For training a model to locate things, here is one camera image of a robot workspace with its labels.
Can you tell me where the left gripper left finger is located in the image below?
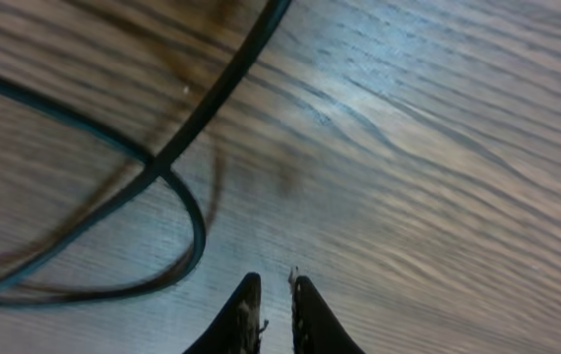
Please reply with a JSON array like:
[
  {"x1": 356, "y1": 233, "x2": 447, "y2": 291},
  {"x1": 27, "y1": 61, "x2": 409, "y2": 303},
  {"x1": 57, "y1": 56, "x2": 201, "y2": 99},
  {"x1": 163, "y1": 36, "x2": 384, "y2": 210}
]
[{"x1": 184, "y1": 272, "x2": 261, "y2": 354}]

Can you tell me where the thick black USB cable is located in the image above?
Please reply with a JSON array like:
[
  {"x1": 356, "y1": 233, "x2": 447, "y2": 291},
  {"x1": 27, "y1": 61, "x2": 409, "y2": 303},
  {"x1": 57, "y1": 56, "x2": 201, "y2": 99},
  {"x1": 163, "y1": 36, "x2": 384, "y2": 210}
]
[{"x1": 0, "y1": 0, "x2": 294, "y2": 309}]

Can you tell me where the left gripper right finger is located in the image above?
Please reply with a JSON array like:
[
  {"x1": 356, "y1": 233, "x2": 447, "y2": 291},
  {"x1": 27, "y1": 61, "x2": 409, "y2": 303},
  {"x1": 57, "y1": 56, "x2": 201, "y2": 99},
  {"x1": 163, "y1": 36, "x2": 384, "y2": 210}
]
[{"x1": 291, "y1": 275, "x2": 364, "y2": 354}]

